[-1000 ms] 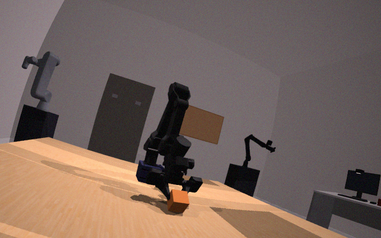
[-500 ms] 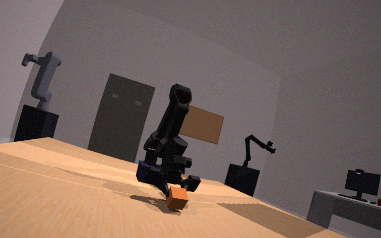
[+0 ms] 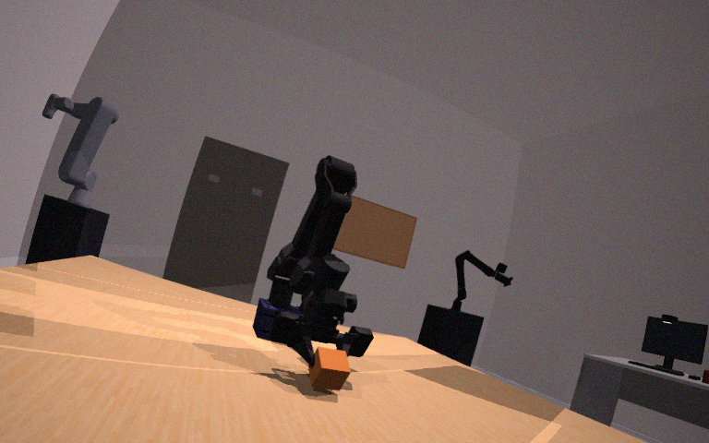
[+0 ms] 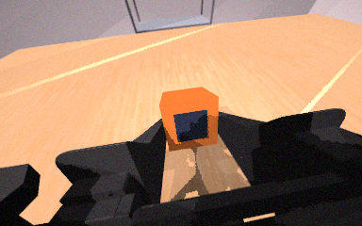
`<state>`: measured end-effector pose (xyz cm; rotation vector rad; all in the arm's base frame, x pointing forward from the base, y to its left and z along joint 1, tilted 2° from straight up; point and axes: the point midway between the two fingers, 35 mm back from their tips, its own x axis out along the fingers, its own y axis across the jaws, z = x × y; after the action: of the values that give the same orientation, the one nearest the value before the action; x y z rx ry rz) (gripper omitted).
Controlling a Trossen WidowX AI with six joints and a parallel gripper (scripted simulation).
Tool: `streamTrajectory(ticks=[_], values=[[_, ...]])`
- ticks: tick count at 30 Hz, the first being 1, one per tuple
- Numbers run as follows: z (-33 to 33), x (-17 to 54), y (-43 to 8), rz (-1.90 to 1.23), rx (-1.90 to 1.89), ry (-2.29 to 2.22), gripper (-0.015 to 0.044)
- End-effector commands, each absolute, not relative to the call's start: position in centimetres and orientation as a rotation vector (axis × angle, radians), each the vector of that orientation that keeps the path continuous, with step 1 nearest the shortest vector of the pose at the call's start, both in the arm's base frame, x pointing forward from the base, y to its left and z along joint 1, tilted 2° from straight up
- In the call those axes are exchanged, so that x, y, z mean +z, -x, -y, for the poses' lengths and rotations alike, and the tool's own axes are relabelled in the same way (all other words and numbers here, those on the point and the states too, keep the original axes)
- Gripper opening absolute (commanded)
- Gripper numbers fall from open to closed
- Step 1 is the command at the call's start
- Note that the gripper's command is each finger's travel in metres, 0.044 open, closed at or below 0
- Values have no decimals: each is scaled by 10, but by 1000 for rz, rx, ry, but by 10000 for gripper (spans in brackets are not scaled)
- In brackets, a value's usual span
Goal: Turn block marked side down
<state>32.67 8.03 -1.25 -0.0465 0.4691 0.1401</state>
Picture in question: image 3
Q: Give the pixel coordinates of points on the orange block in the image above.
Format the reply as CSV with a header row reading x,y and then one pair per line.
x,y
330,370

